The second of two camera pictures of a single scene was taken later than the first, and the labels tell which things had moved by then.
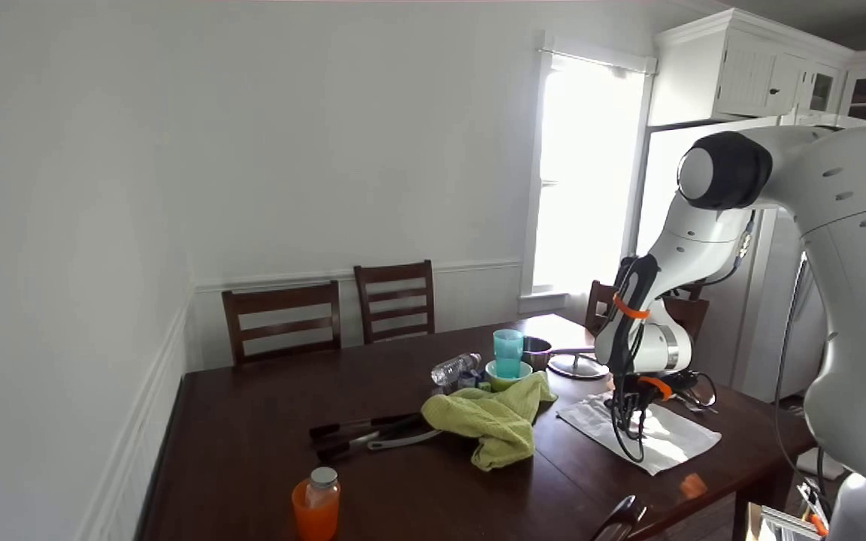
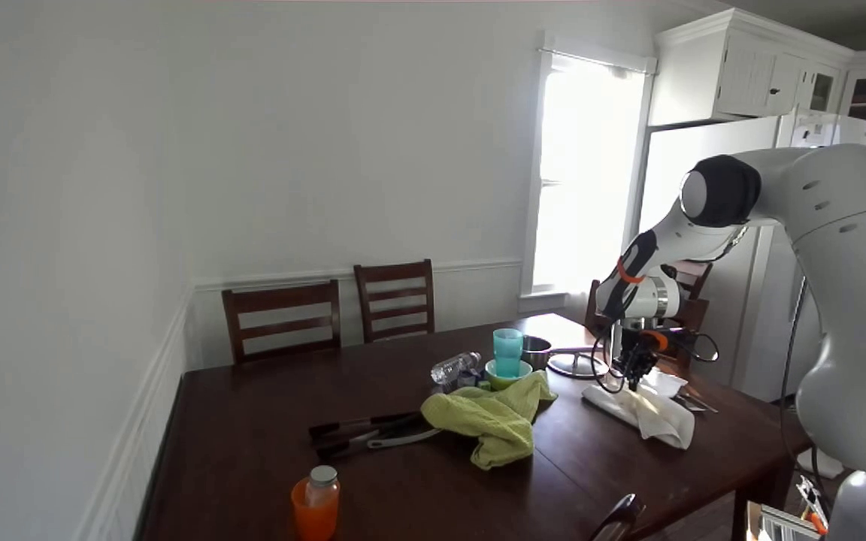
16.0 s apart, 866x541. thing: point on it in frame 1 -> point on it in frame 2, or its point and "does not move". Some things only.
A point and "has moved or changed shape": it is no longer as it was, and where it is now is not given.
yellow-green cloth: (494, 420) does not move
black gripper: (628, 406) -> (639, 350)
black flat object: (393, 430) does not move
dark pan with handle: (569, 361) does not move
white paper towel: (669, 436) has moved or changed shape
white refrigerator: (756, 337) does not move
